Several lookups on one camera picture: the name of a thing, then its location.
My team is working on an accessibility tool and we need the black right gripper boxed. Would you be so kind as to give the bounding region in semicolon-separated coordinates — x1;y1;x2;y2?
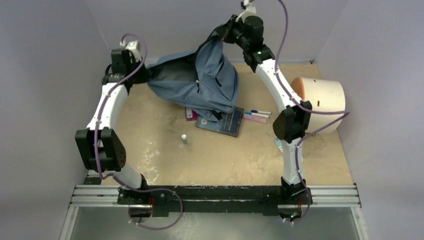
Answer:
217;14;251;50

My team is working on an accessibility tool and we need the blue student backpack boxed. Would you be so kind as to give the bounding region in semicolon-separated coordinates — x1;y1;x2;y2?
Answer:
146;31;240;122

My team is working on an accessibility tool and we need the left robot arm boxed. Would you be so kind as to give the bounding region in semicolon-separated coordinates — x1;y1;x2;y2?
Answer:
75;47;149;205

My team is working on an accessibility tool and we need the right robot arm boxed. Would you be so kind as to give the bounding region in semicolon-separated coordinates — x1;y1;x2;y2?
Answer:
221;14;312;204

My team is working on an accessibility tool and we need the blister pack with scissors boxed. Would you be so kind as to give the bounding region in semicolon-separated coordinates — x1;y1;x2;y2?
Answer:
274;137;283;153

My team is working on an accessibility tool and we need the purple activity booklet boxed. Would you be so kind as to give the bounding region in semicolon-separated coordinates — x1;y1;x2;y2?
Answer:
184;107;199;122

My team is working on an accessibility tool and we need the small glue bottle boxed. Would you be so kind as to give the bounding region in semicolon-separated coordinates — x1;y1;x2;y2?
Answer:
181;134;188;145

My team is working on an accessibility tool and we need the light blue white marker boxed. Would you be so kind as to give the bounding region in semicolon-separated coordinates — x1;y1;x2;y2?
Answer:
245;111;271;119

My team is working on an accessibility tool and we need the blue capped white marker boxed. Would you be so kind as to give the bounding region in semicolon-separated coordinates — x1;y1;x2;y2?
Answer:
250;109;272;115

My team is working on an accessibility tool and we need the dark blue book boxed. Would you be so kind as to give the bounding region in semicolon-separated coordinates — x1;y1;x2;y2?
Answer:
195;107;245;138

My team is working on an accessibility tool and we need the cream cylinder with orange face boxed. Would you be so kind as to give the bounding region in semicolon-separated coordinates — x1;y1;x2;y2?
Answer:
290;77;346;134

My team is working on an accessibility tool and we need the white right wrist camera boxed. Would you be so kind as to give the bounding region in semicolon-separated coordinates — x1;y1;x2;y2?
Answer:
235;0;257;22

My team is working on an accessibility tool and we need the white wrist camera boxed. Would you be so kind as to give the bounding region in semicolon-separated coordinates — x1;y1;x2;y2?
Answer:
235;0;257;22
119;40;142;61

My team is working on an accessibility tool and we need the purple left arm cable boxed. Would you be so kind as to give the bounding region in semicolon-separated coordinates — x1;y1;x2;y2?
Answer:
93;33;148;191

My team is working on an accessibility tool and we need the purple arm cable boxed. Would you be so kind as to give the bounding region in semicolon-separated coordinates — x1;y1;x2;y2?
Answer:
93;33;148;191
246;0;351;225

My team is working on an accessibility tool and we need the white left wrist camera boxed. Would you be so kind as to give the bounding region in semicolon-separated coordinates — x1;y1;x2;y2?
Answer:
119;40;142;61

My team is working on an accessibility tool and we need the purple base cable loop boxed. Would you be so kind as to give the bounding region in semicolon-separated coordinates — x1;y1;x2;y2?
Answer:
127;188;184;232

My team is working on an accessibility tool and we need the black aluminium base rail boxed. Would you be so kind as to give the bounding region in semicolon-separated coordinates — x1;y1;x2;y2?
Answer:
70;185;362;220

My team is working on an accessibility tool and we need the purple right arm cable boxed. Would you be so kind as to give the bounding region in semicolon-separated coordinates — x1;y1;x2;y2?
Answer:
246;0;351;225

